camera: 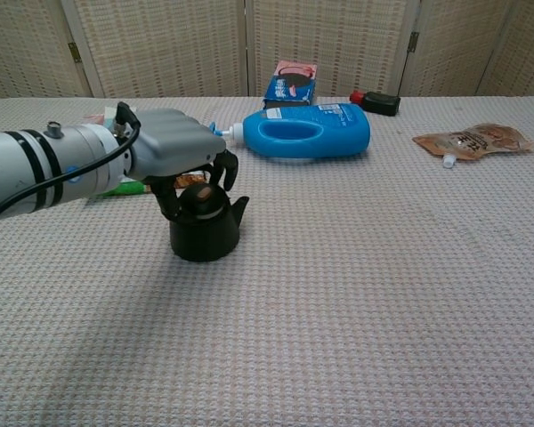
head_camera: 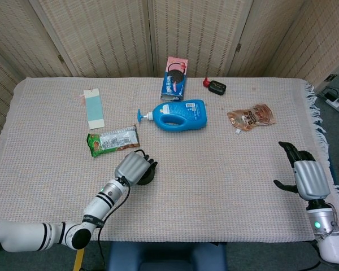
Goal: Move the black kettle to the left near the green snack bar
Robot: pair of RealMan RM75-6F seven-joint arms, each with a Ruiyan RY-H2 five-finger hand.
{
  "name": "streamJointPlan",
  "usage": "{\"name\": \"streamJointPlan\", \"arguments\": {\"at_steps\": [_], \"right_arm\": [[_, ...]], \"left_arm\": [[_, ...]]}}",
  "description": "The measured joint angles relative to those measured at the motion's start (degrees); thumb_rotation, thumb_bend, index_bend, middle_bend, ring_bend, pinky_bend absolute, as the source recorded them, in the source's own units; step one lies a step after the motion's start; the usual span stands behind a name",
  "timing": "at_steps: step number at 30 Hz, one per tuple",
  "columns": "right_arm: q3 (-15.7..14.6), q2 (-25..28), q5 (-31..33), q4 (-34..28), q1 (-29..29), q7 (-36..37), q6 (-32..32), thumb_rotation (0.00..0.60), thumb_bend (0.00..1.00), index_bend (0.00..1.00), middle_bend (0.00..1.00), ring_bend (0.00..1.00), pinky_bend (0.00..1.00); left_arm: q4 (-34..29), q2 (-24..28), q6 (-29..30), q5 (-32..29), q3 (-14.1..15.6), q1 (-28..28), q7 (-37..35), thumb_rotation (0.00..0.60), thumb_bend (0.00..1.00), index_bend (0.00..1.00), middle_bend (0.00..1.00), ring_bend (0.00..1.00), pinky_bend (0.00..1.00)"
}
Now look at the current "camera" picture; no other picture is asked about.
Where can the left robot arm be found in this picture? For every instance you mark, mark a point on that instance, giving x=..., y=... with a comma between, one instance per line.
x=18, y=169

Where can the blue pink cookie box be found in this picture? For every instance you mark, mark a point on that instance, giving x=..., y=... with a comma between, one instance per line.
x=293, y=86

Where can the black bottle red cap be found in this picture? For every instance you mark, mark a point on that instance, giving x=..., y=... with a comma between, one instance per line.
x=380, y=103

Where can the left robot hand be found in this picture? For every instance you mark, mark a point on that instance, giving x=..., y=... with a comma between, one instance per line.
x=173, y=142

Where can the woven folding screen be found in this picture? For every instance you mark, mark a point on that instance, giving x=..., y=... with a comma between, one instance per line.
x=169, y=44

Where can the black teapot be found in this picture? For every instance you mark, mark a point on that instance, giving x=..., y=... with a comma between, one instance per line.
x=204, y=240

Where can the pale woven tablecloth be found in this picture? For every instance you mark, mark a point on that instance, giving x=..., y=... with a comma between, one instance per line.
x=338, y=289

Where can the white teal paper card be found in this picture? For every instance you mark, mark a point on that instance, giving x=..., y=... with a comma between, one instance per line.
x=95, y=119

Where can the blue detergent pump bottle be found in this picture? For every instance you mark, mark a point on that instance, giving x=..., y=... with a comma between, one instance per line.
x=338, y=129

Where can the brown spout pouch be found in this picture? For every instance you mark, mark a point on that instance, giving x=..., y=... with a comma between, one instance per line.
x=471, y=142

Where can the black tape roll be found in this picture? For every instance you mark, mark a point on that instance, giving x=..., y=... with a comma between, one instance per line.
x=202, y=202

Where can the green snack packet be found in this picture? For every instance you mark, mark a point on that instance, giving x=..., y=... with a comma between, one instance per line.
x=127, y=187

